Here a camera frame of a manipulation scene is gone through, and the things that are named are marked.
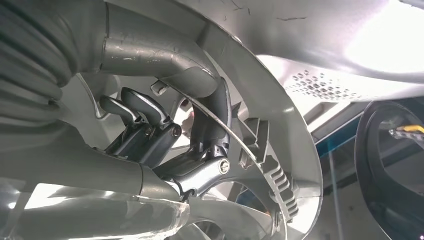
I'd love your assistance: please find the black curved frame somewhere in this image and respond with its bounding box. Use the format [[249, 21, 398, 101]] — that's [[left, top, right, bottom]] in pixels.
[[353, 98, 424, 240]]

